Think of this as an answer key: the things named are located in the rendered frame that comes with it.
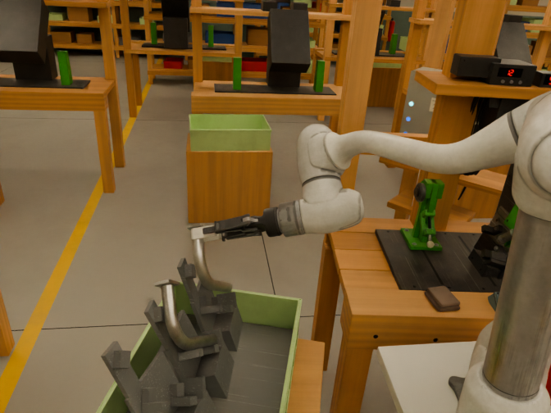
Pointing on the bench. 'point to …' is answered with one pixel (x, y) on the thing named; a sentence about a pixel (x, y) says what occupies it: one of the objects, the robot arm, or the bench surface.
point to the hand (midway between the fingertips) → (206, 233)
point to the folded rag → (442, 299)
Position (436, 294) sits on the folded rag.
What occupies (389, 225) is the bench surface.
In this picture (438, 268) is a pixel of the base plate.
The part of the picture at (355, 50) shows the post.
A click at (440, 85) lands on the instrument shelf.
